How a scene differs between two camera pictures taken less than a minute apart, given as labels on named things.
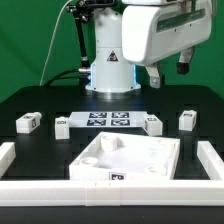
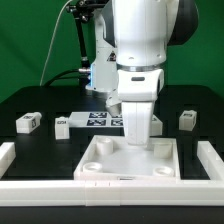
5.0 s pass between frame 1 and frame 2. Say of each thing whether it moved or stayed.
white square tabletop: stayed
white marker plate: stayed
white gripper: moved
